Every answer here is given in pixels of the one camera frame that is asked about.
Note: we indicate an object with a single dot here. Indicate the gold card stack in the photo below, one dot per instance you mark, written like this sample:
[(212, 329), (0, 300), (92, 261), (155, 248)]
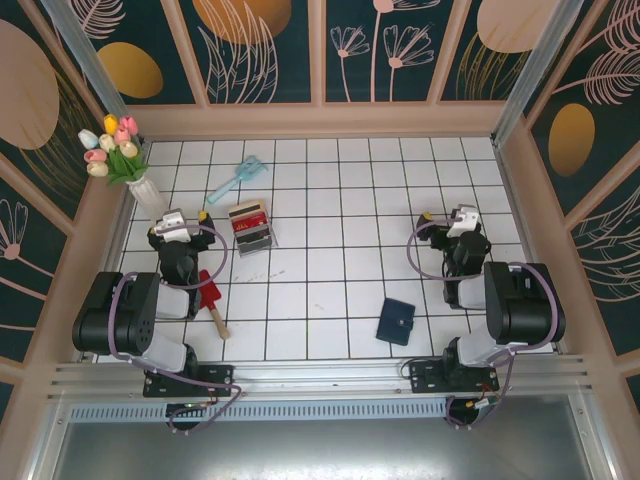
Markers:
[(247, 207)]

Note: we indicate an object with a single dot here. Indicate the red card stack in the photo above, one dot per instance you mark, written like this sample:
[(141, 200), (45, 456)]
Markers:
[(252, 220)]

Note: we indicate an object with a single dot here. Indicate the black card stack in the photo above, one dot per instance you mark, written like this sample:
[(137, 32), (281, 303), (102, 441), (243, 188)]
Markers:
[(255, 240)]

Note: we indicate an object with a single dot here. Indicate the dark blue leather card holder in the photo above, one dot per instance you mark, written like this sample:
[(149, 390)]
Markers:
[(395, 322)]

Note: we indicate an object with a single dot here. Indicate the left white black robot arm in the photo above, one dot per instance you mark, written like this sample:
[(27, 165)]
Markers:
[(135, 310)]

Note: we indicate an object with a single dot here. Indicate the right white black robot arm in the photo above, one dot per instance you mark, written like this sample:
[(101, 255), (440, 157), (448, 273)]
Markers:
[(525, 310)]

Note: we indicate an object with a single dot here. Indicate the white ribbed vase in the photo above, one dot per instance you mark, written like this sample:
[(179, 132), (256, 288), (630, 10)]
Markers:
[(147, 200)]

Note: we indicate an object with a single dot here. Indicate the light blue toy rake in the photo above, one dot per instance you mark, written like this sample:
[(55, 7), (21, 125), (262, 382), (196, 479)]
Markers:
[(250, 170)]

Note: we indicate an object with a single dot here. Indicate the artificial tulip bouquet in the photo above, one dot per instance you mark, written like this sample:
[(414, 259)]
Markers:
[(120, 150)]

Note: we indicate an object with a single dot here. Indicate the grey metal panel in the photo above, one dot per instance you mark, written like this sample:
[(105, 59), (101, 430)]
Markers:
[(320, 450)]

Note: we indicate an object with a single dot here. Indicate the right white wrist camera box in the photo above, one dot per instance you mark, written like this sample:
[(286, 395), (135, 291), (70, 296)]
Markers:
[(464, 221)]

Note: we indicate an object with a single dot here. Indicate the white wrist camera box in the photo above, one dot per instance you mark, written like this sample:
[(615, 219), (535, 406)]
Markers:
[(464, 221), (170, 225)]

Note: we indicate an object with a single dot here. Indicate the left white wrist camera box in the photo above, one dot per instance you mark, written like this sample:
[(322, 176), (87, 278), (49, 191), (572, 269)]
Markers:
[(170, 225)]

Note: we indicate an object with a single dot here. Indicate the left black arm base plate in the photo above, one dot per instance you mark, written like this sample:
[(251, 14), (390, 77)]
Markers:
[(220, 380)]

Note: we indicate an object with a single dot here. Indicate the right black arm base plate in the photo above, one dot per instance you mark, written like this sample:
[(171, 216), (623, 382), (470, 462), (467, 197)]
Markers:
[(425, 380)]

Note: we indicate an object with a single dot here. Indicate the aluminium mounting rail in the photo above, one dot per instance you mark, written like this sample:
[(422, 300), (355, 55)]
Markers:
[(325, 380)]

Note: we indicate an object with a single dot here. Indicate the aluminium frame post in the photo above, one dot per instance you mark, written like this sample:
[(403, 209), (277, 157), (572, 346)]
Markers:
[(90, 55), (530, 65)]

